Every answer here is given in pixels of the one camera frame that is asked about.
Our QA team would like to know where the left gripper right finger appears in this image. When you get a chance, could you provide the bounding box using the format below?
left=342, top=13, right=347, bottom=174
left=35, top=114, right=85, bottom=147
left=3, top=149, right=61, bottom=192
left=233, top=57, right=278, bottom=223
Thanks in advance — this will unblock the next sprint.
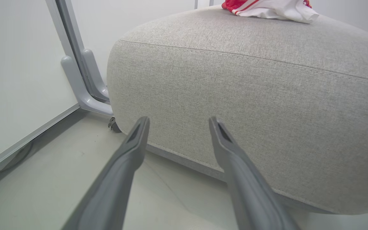
left=208, top=116, right=300, bottom=230

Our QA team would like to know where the white partition panel grey frame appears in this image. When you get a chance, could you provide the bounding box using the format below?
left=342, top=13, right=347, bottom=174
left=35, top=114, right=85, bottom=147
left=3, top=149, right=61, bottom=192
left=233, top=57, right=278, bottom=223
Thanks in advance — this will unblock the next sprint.
left=0, top=0, right=83, bottom=178

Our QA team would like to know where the grey partition stand foot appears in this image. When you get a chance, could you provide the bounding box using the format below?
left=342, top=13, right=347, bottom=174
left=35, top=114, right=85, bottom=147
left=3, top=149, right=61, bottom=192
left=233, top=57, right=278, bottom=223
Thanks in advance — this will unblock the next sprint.
left=56, top=0, right=201, bottom=98

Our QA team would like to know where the red jersey white sleeve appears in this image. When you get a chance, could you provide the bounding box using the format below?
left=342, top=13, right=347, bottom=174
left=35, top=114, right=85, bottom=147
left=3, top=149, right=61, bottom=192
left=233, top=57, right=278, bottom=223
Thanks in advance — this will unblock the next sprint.
left=221, top=0, right=320, bottom=25

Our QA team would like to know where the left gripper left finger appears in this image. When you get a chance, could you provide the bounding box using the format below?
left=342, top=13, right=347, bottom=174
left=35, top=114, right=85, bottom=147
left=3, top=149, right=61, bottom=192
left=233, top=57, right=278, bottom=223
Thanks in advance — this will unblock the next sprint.
left=61, top=116, right=150, bottom=230

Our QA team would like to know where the black caster wheel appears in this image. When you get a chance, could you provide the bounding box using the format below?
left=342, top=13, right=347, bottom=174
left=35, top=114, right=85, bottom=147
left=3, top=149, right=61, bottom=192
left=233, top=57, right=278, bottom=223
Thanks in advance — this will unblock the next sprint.
left=108, top=116, right=122, bottom=134

